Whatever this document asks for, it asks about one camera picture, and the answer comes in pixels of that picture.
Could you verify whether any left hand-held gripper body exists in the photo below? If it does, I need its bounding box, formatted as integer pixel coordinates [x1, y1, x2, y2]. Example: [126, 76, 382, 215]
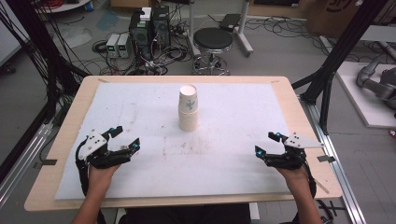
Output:
[75, 129, 134, 171]

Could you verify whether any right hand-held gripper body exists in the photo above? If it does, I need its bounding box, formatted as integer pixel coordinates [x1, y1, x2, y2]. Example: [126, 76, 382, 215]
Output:
[263, 133, 325, 171]

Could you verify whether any stack of paper cups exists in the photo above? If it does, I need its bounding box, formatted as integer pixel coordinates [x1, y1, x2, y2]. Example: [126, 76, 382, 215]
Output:
[177, 84, 200, 133]

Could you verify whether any person's left hand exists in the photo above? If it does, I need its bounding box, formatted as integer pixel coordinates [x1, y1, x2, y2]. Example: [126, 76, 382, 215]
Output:
[88, 162, 121, 194]

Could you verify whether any person's right hand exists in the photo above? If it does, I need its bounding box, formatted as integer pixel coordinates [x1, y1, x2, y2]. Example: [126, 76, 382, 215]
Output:
[275, 165, 310, 191]

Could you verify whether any white foam mat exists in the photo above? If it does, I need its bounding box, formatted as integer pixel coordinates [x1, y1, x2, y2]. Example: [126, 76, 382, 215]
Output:
[54, 81, 292, 201]

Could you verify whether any white table leg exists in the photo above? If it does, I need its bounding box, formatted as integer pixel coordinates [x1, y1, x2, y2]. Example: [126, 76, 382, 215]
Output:
[248, 203, 262, 224]

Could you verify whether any wooden table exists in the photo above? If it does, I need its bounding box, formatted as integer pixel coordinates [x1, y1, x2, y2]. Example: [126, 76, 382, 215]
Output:
[23, 75, 344, 213]

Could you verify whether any white platform board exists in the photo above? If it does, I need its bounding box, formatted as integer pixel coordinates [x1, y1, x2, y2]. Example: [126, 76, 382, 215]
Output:
[335, 61, 396, 130]

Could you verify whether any grey power supply unit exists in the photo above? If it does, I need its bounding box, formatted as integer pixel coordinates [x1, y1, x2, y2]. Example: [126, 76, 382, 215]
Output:
[117, 33, 132, 60]
[106, 33, 121, 59]

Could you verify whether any person's dark clothing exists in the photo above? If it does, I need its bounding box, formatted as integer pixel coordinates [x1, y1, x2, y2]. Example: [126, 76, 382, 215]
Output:
[118, 203, 252, 224]

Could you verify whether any black computer tower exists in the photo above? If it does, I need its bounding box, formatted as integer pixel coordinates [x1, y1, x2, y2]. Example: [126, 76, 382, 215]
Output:
[128, 10, 154, 62]
[151, 5, 172, 51]

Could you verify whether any black round stool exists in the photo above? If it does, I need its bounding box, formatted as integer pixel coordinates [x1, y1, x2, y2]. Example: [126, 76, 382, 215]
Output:
[191, 27, 234, 77]

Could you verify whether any small white box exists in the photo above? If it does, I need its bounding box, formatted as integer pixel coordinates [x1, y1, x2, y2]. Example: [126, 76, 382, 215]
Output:
[139, 7, 153, 22]

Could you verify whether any flat black device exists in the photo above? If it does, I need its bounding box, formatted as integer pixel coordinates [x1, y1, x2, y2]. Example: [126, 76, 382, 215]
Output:
[219, 13, 243, 34]

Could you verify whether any cardboard box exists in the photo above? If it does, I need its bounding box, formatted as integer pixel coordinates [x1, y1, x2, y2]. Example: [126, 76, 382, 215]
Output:
[305, 0, 396, 39]

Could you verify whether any left hand-held gripper cable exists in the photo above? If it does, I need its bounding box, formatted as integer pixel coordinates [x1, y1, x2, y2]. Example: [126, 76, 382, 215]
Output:
[74, 139, 92, 198]

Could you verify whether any hand-held gripper cable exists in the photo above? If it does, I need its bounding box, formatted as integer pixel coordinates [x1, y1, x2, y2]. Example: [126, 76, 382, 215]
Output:
[74, 139, 92, 198]
[302, 155, 318, 200]

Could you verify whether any right hand-held gripper cable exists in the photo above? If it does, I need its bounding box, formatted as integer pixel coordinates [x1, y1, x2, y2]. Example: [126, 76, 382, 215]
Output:
[302, 155, 318, 200]

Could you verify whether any aluminium rail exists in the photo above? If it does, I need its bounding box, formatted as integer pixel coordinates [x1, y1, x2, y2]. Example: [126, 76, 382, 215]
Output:
[0, 121, 54, 209]
[299, 95, 368, 224]

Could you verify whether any black metal frame post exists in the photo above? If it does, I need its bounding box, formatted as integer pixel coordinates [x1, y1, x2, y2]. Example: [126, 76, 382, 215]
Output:
[291, 0, 390, 135]
[5, 0, 81, 125]

